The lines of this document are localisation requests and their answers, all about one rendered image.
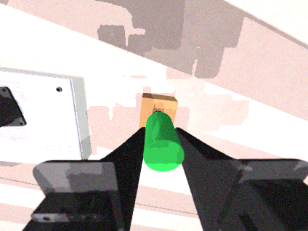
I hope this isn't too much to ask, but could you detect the green marker cap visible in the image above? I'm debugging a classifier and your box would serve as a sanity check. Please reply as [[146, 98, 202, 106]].
[[143, 112, 185, 172]]

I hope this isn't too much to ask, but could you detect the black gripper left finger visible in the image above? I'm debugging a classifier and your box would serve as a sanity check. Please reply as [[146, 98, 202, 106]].
[[33, 127, 146, 231]]

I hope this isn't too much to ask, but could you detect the tan wooden block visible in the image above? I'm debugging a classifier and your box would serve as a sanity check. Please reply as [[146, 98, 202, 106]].
[[139, 93, 178, 129]]

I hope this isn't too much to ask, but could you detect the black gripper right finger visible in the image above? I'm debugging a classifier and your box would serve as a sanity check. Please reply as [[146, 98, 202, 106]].
[[175, 127, 308, 231]]

